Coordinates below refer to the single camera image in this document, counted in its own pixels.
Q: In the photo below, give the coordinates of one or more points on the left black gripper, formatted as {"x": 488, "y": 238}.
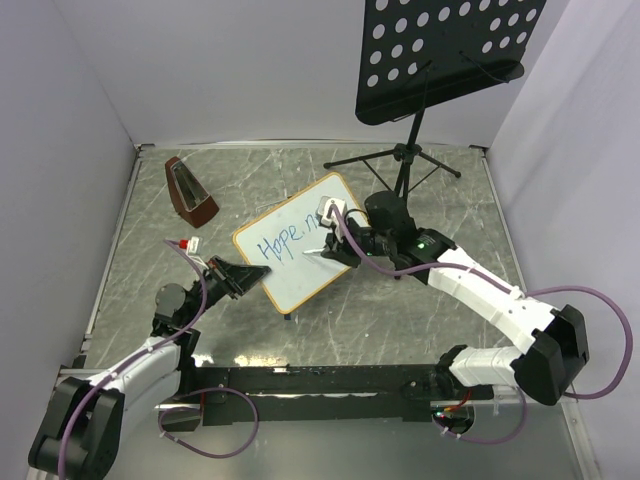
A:
{"x": 239, "y": 278}

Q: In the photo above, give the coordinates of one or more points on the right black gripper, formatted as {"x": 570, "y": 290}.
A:
{"x": 339, "y": 251}

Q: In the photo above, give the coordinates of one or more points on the yellow framed whiteboard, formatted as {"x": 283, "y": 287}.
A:
{"x": 278, "y": 238}

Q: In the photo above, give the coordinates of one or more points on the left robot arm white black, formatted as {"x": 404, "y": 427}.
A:
{"x": 87, "y": 419}

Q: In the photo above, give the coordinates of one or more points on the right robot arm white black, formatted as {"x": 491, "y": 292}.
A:
{"x": 548, "y": 344}

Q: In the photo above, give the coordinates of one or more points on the brown wooden metronome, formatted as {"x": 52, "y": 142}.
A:
{"x": 191, "y": 201}

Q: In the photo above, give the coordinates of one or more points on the black music stand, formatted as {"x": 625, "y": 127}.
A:
{"x": 418, "y": 54}

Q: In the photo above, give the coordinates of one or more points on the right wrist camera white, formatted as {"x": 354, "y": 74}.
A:
{"x": 330, "y": 214}

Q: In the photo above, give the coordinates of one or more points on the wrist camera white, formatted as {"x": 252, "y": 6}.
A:
{"x": 191, "y": 246}
{"x": 330, "y": 214}

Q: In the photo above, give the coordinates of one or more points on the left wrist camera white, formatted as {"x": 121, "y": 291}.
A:
{"x": 191, "y": 246}

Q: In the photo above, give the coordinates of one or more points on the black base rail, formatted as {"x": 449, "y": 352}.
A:
{"x": 309, "y": 393}

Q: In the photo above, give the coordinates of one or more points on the aluminium extrusion frame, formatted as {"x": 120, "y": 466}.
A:
{"x": 77, "y": 196}

